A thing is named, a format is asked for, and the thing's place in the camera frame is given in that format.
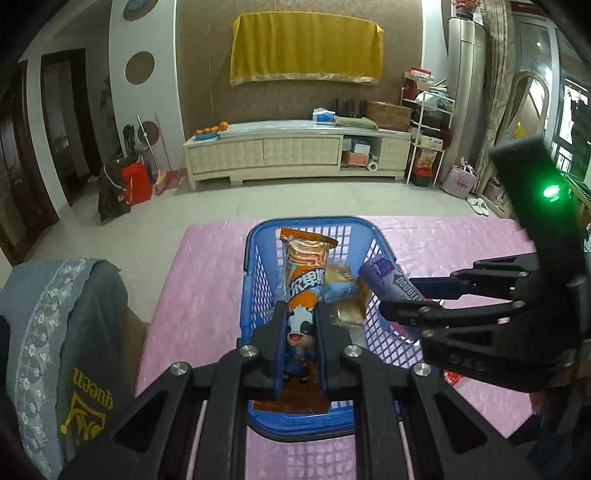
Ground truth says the pink broom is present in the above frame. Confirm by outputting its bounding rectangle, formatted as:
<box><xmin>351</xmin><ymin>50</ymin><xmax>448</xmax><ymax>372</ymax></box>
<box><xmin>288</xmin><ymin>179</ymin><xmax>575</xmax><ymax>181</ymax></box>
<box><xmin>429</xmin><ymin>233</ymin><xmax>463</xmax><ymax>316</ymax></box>
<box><xmin>154</xmin><ymin>115</ymin><xmax>185</xmax><ymax>195</ymax></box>

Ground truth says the white metal rack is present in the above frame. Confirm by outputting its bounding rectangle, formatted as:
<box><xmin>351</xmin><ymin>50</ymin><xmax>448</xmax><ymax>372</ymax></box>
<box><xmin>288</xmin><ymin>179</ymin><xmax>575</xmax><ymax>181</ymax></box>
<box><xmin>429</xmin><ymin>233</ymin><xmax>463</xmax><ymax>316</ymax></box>
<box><xmin>399</xmin><ymin>80</ymin><xmax>455</xmax><ymax>185</ymax></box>

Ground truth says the standing air conditioner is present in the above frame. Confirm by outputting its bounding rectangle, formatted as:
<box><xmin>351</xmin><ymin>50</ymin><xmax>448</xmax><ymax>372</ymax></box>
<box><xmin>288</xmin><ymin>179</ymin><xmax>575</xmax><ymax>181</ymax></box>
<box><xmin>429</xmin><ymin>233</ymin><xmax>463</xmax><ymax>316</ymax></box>
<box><xmin>447</xmin><ymin>16</ymin><xmax>488</xmax><ymax>158</ymax></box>

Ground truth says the orange cow-print packet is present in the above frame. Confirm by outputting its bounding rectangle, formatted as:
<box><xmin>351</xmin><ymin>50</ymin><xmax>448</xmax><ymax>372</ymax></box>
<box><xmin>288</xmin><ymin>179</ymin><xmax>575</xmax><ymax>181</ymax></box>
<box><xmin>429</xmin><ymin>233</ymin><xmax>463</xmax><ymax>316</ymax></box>
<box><xmin>253</xmin><ymin>227</ymin><xmax>340</xmax><ymax>415</ymax></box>

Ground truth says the black router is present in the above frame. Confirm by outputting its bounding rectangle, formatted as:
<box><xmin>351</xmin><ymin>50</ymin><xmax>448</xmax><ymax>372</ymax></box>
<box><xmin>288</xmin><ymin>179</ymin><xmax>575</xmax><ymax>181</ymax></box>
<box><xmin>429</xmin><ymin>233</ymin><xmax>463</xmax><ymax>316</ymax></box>
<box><xmin>333</xmin><ymin>98</ymin><xmax>369</xmax><ymax>117</ymax></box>

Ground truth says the brown cardboard box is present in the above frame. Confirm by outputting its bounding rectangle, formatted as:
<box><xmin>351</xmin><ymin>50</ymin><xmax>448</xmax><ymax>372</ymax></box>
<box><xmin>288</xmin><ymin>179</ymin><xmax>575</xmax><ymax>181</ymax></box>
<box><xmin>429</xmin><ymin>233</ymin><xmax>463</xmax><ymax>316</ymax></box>
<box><xmin>366</xmin><ymin>100</ymin><xmax>413</xmax><ymax>131</ymax></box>

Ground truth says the pink bag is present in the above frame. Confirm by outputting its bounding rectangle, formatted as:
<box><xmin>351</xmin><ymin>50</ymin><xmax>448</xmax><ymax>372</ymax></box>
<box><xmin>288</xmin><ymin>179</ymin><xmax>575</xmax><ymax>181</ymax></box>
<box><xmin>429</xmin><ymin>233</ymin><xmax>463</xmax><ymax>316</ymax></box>
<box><xmin>442</xmin><ymin>159</ymin><xmax>476</xmax><ymax>199</ymax></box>

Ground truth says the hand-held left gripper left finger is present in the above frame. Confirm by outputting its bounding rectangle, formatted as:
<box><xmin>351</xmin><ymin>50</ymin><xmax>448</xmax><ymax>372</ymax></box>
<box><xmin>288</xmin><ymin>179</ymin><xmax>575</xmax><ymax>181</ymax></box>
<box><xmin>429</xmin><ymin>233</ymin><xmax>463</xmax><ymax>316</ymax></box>
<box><xmin>58</xmin><ymin>300</ymin><xmax>289</xmax><ymax>480</ymax></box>

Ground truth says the patterned curtain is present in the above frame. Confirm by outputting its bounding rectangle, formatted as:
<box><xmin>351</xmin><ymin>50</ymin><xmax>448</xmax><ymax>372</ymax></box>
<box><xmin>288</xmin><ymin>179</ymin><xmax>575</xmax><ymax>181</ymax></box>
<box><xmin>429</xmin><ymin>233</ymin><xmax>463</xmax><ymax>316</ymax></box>
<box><xmin>475</xmin><ymin>0</ymin><xmax>515</xmax><ymax>195</ymax></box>

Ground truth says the clear bread packet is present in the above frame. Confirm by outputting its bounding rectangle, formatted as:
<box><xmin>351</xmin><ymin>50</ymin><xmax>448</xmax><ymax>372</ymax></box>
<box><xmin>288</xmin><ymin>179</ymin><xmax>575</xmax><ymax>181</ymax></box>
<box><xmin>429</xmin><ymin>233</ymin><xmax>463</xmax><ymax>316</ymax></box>
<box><xmin>330</xmin><ymin>298</ymin><xmax>370</xmax><ymax>328</ymax></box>

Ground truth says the cream TV cabinet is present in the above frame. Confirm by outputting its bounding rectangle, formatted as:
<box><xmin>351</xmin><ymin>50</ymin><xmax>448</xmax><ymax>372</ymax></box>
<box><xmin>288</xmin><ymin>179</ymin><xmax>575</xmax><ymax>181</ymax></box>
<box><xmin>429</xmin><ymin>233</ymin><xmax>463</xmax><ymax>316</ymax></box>
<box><xmin>182</xmin><ymin>119</ymin><xmax>413</xmax><ymax>191</ymax></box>

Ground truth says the pink tablecloth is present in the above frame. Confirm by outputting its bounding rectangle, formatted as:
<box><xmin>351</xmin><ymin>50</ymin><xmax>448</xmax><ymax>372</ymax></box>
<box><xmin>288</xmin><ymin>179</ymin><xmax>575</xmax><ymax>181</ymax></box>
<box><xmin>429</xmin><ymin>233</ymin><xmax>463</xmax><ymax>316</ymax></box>
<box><xmin>134</xmin><ymin>216</ymin><xmax>541</xmax><ymax>480</ymax></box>

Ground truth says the light blue bread packet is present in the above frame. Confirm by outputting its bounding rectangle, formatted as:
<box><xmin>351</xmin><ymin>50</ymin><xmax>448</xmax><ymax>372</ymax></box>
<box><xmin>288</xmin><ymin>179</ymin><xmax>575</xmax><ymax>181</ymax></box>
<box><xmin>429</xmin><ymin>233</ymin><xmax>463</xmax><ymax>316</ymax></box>
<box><xmin>321</xmin><ymin>261</ymin><xmax>361</xmax><ymax>303</ymax></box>

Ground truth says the blue plastic basket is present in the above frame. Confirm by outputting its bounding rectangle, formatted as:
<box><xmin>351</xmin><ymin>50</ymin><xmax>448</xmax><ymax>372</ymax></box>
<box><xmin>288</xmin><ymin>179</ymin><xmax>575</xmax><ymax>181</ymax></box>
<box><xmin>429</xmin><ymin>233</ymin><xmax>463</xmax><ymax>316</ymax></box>
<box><xmin>238</xmin><ymin>216</ymin><xmax>402</xmax><ymax>443</ymax></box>

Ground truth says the arched standing mirror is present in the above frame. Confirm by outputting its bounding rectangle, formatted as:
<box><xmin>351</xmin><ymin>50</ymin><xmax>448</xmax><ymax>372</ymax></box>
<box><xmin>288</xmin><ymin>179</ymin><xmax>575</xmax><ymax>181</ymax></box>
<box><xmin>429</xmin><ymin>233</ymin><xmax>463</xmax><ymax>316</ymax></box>
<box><xmin>482</xmin><ymin>71</ymin><xmax>552</xmax><ymax>217</ymax></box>

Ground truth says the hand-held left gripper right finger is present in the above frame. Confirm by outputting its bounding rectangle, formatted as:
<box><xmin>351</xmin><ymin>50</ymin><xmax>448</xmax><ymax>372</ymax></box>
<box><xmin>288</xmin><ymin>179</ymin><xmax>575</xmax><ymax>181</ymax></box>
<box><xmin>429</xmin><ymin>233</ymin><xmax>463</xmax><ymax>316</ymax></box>
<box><xmin>313</xmin><ymin>305</ymin><xmax>543</xmax><ymax>480</ymax></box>

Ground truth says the grey lace-trimmed towel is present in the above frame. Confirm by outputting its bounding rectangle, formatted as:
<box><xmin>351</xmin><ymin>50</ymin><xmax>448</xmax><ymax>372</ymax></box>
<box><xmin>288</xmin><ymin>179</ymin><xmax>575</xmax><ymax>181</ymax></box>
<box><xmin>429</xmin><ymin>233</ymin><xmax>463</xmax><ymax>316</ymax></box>
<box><xmin>0</xmin><ymin>258</ymin><xmax>134</xmax><ymax>480</ymax></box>

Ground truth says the black bag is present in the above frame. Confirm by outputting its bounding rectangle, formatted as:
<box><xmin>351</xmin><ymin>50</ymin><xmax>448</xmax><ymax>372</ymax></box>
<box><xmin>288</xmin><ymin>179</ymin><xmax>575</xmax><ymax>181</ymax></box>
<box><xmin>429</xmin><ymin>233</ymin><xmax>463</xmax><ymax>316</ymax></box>
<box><xmin>97</xmin><ymin>161</ymin><xmax>132</xmax><ymax>222</ymax></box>

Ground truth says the dark wooden door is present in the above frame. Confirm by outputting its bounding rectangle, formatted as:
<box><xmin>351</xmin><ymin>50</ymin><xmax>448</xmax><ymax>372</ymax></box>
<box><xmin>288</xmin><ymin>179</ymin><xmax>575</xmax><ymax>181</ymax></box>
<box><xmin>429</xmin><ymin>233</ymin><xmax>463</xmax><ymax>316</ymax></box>
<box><xmin>0</xmin><ymin>60</ymin><xmax>61</xmax><ymax>266</ymax></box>

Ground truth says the lavender snack packet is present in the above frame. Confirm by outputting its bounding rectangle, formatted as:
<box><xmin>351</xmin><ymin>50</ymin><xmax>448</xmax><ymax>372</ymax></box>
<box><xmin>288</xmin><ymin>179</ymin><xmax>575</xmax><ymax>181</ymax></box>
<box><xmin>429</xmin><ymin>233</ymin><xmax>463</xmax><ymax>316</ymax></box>
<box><xmin>359</xmin><ymin>256</ymin><xmax>432</xmax><ymax>342</ymax></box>

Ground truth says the yellow wall cloth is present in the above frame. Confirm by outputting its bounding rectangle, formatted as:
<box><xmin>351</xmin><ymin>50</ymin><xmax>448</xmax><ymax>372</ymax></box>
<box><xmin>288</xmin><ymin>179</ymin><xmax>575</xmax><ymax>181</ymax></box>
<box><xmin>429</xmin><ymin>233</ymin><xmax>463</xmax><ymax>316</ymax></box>
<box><xmin>229</xmin><ymin>11</ymin><xmax>385</xmax><ymax>88</ymax></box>

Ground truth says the white mop stick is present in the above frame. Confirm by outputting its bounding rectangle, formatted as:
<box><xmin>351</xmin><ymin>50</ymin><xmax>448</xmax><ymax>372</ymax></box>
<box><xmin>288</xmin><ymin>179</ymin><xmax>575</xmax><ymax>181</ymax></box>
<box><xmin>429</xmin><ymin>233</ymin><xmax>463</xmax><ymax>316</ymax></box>
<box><xmin>136</xmin><ymin>115</ymin><xmax>155</xmax><ymax>178</ymax></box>

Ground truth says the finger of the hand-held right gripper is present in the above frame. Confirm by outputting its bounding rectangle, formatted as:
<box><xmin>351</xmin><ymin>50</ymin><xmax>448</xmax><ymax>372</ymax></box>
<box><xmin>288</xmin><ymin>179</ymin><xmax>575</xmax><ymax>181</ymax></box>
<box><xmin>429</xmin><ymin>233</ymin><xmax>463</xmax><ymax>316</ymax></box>
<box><xmin>409</xmin><ymin>256</ymin><xmax>543</xmax><ymax>301</ymax></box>
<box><xmin>379</xmin><ymin>300</ymin><xmax>532</xmax><ymax>342</ymax></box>

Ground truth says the red bag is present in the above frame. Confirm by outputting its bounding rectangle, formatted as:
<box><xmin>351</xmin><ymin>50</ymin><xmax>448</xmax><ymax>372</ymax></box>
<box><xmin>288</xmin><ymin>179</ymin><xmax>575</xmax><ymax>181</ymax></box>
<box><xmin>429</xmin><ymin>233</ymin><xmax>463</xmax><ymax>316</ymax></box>
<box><xmin>121</xmin><ymin>159</ymin><xmax>153</xmax><ymax>206</ymax></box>

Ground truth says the green folded cloth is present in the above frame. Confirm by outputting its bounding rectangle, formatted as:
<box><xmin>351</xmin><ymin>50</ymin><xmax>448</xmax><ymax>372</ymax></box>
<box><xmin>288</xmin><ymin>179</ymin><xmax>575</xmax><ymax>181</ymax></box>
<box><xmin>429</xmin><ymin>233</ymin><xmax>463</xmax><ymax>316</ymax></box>
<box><xmin>333</xmin><ymin>115</ymin><xmax>378</xmax><ymax>130</ymax></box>

